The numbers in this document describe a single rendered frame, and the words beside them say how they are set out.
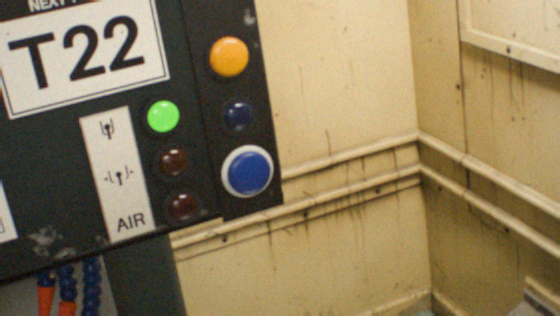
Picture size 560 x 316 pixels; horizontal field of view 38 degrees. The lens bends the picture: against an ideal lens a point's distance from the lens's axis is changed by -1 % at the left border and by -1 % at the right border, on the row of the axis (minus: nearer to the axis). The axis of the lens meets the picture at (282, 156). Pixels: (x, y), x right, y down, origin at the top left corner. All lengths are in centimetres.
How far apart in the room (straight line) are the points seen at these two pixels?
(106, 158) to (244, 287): 133
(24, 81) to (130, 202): 10
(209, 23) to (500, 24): 103
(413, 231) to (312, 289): 28
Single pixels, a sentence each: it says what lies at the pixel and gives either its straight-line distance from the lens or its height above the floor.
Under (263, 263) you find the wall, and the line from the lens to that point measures 182.
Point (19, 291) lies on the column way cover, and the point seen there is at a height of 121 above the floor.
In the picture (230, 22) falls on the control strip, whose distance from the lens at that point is 51.
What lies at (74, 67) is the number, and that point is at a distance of 50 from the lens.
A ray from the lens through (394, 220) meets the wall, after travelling 193.
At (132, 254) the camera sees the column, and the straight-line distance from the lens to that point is 131.
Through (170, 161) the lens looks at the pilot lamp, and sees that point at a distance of 52.
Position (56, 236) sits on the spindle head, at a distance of 53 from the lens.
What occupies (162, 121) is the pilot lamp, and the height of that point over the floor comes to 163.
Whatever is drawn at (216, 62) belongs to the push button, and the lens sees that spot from 51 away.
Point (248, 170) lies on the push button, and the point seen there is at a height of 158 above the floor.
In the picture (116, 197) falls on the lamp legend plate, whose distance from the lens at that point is 53.
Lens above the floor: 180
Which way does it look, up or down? 23 degrees down
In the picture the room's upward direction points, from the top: 9 degrees counter-clockwise
